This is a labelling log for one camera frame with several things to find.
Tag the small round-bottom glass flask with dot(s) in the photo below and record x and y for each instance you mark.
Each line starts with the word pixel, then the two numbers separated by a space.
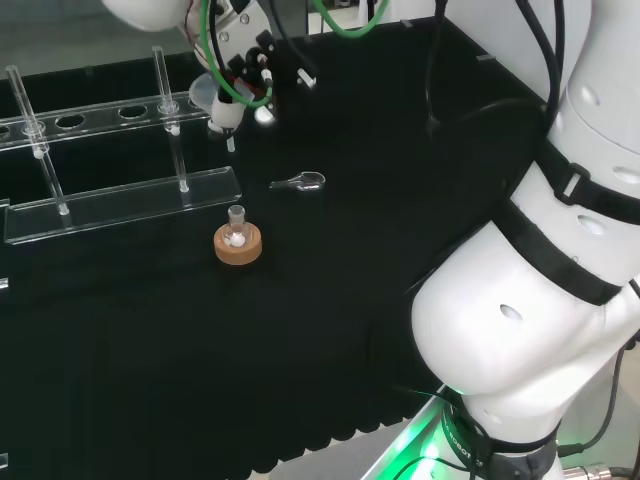
pixel 235 230

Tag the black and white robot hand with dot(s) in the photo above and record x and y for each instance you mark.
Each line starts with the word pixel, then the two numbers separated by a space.
pixel 240 30

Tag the black bench cloth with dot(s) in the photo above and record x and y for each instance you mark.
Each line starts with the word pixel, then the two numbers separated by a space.
pixel 300 300

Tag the clear plastic funnel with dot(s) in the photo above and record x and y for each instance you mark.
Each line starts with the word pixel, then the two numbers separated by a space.
pixel 202 92

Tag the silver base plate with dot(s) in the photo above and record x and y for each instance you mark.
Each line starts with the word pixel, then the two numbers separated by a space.
pixel 350 450

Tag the clear glass weighing funnel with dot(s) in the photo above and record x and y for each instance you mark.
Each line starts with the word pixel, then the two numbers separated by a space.
pixel 305 181

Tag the clear acrylic rack edge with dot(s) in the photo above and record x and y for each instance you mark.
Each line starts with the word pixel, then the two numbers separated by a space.
pixel 3 280

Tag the clear acrylic funnel stand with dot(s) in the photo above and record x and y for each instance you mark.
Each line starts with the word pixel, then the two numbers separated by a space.
pixel 125 200

